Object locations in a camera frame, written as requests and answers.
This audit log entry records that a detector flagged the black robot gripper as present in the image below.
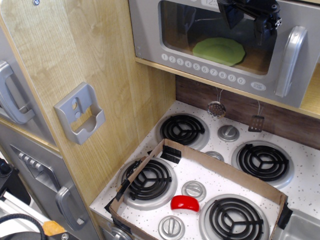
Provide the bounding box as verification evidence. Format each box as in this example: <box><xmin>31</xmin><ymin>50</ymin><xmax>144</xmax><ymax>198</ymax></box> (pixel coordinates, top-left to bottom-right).
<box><xmin>217</xmin><ymin>0</ymin><xmax>282</xmax><ymax>46</ymax></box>

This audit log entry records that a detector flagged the grey toy microwave door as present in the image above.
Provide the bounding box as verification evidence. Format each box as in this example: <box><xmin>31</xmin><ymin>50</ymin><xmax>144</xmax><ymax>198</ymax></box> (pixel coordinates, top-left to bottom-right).
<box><xmin>129</xmin><ymin>0</ymin><xmax>320</xmax><ymax>108</ymax></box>

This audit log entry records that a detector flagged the green plastic plate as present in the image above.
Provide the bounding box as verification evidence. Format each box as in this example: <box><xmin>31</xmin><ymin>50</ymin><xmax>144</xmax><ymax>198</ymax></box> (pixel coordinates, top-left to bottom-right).
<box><xmin>192</xmin><ymin>37</ymin><xmax>246</xmax><ymax>66</ymax></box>

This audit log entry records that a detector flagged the hanging metal strainer spoon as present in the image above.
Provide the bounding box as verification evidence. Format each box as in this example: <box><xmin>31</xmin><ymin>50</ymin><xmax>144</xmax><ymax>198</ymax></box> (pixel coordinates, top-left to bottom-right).
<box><xmin>207</xmin><ymin>88</ymin><xmax>227</xmax><ymax>119</ymax></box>

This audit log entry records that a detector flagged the hanging metal spatula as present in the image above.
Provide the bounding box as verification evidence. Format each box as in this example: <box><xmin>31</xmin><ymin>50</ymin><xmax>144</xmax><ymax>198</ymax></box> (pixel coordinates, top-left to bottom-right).
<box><xmin>248</xmin><ymin>101</ymin><xmax>265</xmax><ymax>133</ymax></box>

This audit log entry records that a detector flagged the grey back stove knob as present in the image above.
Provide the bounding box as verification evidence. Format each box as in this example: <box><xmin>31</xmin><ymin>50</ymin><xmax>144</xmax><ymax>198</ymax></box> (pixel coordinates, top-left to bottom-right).
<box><xmin>217</xmin><ymin>125</ymin><xmax>240</xmax><ymax>142</ymax></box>

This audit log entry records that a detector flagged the back left stove burner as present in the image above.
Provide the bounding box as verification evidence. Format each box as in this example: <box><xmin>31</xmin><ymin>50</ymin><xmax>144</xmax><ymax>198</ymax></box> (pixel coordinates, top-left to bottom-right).
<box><xmin>155</xmin><ymin>113</ymin><xmax>210</xmax><ymax>151</ymax></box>

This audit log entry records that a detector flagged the stove burner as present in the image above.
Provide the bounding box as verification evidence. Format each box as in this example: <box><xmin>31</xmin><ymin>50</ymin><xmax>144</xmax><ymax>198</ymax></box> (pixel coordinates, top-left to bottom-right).
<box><xmin>230</xmin><ymin>140</ymin><xmax>295</xmax><ymax>189</ymax></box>
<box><xmin>155</xmin><ymin>113</ymin><xmax>210</xmax><ymax>151</ymax></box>
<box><xmin>198</xmin><ymin>194</ymin><xmax>270</xmax><ymax>240</ymax></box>
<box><xmin>123</xmin><ymin>157</ymin><xmax>178</xmax><ymax>211</ymax></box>

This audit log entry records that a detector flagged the grey small stove knob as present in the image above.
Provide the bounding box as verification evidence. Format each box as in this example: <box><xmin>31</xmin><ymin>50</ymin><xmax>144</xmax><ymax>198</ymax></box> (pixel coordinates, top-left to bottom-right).
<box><xmin>205</xmin><ymin>151</ymin><xmax>225</xmax><ymax>162</ymax></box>

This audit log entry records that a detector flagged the back right stove burner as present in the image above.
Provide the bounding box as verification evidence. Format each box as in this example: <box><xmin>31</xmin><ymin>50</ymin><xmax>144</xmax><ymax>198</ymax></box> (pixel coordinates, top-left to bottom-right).
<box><xmin>230</xmin><ymin>140</ymin><xmax>295</xmax><ymax>189</ymax></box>

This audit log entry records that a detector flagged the grey centre stove knob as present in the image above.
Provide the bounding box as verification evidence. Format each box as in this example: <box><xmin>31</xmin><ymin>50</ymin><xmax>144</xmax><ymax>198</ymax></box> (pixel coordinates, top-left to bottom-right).
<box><xmin>181</xmin><ymin>180</ymin><xmax>207</xmax><ymax>202</ymax></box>

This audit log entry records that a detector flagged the front left stove burner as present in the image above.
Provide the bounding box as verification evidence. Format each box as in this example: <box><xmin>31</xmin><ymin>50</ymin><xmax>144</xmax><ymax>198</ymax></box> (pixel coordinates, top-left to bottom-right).
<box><xmin>123</xmin><ymin>157</ymin><xmax>178</xmax><ymax>211</ymax></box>

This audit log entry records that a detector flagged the red plastic toy piece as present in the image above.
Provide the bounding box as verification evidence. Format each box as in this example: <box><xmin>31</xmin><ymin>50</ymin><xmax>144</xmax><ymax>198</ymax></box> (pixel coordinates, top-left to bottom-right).
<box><xmin>170</xmin><ymin>195</ymin><xmax>200</xmax><ymax>213</ymax></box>

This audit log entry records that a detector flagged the front right stove burner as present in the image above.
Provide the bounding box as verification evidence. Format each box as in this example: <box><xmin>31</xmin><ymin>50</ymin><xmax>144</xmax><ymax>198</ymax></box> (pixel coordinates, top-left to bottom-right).
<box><xmin>198</xmin><ymin>194</ymin><xmax>270</xmax><ymax>240</ymax></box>

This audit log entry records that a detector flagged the silver sink basin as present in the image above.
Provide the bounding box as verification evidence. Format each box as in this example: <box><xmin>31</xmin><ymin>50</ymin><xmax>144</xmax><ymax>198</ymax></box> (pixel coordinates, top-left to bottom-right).
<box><xmin>271</xmin><ymin>209</ymin><xmax>320</xmax><ymax>240</ymax></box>

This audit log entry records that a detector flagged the grey front stove knob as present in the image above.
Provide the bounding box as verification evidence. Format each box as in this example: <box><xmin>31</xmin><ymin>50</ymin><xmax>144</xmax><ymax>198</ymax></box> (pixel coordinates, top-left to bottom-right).
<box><xmin>158</xmin><ymin>215</ymin><xmax>186</xmax><ymax>240</ymax></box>

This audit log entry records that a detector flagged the grey oven knob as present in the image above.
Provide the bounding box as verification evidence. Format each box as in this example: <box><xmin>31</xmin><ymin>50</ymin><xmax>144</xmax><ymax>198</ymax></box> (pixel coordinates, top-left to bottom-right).
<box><xmin>111</xmin><ymin>226</ymin><xmax>132</xmax><ymax>240</ymax></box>

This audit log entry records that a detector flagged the grey ice dispenser panel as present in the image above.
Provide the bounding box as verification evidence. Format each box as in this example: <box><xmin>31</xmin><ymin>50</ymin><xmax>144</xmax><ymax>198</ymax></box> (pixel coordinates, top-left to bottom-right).
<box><xmin>10</xmin><ymin>145</ymin><xmax>61</xmax><ymax>193</ymax></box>

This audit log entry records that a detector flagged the grey wall phone holder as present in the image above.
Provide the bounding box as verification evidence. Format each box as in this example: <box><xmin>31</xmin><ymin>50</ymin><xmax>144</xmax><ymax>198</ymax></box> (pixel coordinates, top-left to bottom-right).
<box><xmin>54</xmin><ymin>82</ymin><xmax>106</xmax><ymax>145</ymax></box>

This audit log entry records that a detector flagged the brown cardboard frame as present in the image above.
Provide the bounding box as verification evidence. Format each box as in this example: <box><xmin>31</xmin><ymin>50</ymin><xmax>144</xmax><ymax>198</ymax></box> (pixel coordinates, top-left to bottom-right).
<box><xmin>105</xmin><ymin>139</ymin><xmax>291</xmax><ymax>240</ymax></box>

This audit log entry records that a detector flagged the upper grey fridge handle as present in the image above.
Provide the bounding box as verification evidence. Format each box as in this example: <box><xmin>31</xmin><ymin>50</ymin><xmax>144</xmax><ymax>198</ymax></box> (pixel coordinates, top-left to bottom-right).
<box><xmin>0</xmin><ymin>60</ymin><xmax>35</xmax><ymax>125</ymax></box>

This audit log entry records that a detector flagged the grey fridge handle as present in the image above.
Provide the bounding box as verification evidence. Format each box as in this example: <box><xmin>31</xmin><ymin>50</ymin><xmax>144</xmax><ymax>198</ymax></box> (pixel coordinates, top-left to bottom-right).
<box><xmin>55</xmin><ymin>186</ymin><xmax>85</xmax><ymax>231</ymax></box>
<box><xmin>0</xmin><ymin>60</ymin><xmax>35</xmax><ymax>125</ymax></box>

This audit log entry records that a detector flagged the lower grey fridge handle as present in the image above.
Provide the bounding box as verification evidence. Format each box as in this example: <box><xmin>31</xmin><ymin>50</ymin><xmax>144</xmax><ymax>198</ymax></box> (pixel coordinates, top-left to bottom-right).
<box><xmin>55</xmin><ymin>186</ymin><xmax>85</xmax><ymax>231</ymax></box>

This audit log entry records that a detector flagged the black braided cable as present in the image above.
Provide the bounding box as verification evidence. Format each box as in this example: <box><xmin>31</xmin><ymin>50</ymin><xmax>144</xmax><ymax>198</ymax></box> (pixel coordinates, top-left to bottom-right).
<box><xmin>0</xmin><ymin>212</ymin><xmax>47</xmax><ymax>240</ymax></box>

